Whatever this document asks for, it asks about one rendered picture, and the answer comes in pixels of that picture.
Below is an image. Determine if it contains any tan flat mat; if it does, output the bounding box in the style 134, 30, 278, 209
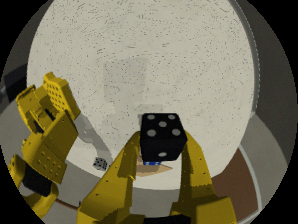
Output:
136, 155, 173, 177

